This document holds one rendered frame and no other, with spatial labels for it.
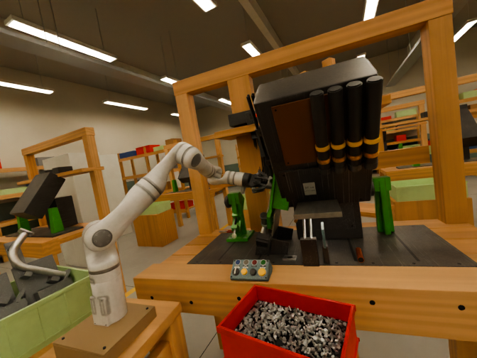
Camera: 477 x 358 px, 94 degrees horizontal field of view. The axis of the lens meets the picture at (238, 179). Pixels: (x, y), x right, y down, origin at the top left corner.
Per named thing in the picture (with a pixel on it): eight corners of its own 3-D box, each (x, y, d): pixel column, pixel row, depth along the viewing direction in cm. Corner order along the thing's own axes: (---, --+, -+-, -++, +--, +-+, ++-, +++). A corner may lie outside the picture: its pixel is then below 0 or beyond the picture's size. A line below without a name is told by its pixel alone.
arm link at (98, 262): (79, 222, 75) (86, 272, 76) (81, 227, 68) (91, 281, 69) (110, 216, 81) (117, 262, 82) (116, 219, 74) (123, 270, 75)
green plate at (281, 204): (286, 222, 99) (292, 175, 95) (267, 218, 101) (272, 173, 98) (289, 214, 110) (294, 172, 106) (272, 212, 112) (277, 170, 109)
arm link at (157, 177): (181, 135, 94) (134, 176, 82) (199, 144, 90) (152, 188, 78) (186, 150, 101) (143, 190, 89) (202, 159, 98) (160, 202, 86)
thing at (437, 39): (469, 223, 108) (452, 13, 100) (199, 234, 159) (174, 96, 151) (458, 217, 116) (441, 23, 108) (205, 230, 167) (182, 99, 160)
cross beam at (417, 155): (430, 162, 117) (429, 145, 116) (209, 188, 162) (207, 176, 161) (426, 161, 121) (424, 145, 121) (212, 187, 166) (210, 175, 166)
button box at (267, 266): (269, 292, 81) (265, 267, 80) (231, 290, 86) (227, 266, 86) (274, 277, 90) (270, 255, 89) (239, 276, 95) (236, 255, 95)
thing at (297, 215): (343, 220, 75) (341, 211, 74) (294, 223, 80) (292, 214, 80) (334, 197, 111) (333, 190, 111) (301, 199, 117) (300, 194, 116)
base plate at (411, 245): (483, 272, 71) (483, 266, 71) (187, 267, 109) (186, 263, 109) (424, 228, 110) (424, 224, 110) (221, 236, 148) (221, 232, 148)
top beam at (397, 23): (453, 12, 100) (452, -9, 99) (174, 96, 152) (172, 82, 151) (443, 23, 108) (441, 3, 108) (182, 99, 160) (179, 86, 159)
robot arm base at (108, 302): (111, 327, 71) (103, 275, 70) (89, 324, 74) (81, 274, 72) (133, 307, 80) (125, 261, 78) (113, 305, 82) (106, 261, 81)
